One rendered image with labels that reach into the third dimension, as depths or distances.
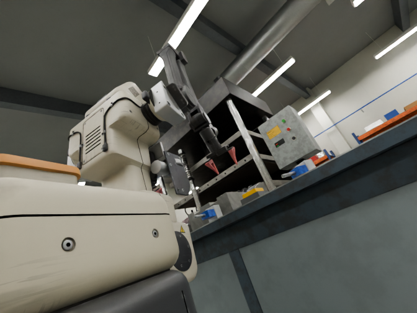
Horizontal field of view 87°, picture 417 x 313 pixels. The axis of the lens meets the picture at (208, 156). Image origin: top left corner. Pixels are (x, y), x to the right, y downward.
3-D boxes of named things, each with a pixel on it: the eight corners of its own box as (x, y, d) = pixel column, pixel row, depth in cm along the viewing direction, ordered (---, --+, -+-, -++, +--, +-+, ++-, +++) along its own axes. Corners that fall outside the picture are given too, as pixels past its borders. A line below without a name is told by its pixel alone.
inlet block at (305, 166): (290, 180, 67) (282, 165, 70) (282, 186, 72) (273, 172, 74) (319, 172, 73) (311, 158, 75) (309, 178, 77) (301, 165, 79)
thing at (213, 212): (201, 222, 78) (196, 207, 80) (192, 226, 80) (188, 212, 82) (223, 217, 87) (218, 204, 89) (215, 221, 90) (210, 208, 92)
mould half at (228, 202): (234, 212, 87) (221, 182, 92) (193, 233, 101) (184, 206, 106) (284, 203, 124) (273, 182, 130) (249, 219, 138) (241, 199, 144)
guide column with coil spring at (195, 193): (226, 284, 177) (180, 149, 228) (221, 285, 180) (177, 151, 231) (229, 281, 181) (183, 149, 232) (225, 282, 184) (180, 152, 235)
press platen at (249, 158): (254, 157, 174) (252, 151, 176) (174, 209, 233) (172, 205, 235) (290, 163, 230) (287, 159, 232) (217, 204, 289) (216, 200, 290)
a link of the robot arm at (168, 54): (152, 48, 106) (167, 35, 103) (169, 67, 117) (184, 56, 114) (166, 112, 82) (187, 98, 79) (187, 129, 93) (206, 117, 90)
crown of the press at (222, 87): (247, 127, 170) (219, 72, 194) (156, 196, 239) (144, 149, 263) (288, 141, 232) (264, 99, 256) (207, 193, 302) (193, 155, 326)
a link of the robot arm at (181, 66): (162, 61, 111) (179, 48, 108) (169, 68, 116) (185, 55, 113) (187, 129, 94) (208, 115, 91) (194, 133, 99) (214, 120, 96)
